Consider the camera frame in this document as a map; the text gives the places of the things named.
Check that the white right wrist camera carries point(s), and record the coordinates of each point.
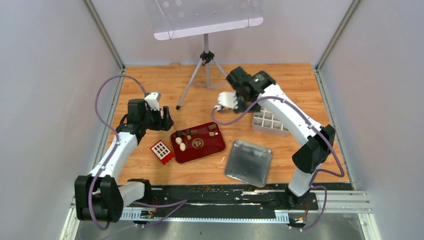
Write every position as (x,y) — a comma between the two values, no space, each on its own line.
(227,100)

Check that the grey tripod stand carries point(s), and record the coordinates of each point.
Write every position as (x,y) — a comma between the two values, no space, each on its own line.
(206,59)

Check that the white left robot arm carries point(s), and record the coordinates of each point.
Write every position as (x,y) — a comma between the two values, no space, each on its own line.
(98,197)

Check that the dark chocolate piece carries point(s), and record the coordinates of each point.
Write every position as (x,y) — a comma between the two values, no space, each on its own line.
(180,133)

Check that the clear acrylic panel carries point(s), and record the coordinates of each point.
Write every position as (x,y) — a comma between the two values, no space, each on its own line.
(173,19)

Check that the dark red chocolate tray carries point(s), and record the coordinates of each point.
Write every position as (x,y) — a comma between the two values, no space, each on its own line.
(198,143)

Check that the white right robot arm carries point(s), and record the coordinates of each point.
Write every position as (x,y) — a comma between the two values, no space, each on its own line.
(316,141)

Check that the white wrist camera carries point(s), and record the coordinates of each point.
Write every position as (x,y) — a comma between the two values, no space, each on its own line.
(153,100)
(227,100)

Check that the red grid mould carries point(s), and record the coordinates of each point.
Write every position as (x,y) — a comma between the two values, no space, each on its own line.
(162,152)

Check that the brown chocolate block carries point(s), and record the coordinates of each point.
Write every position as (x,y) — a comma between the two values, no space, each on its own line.
(212,126)

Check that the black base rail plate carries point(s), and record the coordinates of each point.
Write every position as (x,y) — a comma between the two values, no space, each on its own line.
(227,201)

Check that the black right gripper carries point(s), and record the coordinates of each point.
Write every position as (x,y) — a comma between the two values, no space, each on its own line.
(243,100)

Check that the divided silver tin box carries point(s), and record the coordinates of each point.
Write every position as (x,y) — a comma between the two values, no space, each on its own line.
(266,123)

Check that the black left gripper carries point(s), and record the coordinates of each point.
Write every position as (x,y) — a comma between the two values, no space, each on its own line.
(163,118)

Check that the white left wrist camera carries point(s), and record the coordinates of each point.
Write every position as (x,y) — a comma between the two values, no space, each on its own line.
(153,100)

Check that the white oval chocolate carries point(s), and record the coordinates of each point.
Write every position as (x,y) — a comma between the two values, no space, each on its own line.
(178,140)
(182,147)

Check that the silver tin lid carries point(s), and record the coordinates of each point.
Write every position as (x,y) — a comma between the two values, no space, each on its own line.
(249,163)

